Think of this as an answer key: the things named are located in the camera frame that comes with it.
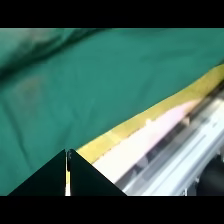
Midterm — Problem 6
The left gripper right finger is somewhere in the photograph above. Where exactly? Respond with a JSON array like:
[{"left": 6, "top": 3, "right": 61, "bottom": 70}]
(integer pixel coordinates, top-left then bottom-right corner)
[{"left": 67, "top": 148, "right": 128, "bottom": 197}]

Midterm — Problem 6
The green garment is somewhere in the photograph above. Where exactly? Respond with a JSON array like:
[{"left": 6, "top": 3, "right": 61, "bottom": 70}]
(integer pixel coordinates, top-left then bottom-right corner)
[{"left": 0, "top": 27, "right": 224, "bottom": 197}]

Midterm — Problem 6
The silver frame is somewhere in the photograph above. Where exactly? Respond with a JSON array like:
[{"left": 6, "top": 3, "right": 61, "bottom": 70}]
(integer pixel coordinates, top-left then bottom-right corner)
[{"left": 116, "top": 89, "right": 224, "bottom": 197}]

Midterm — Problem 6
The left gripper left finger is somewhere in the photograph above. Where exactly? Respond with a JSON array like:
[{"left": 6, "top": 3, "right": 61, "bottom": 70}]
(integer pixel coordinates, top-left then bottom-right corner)
[{"left": 8, "top": 149, "right": 67, "bottom": 197}]

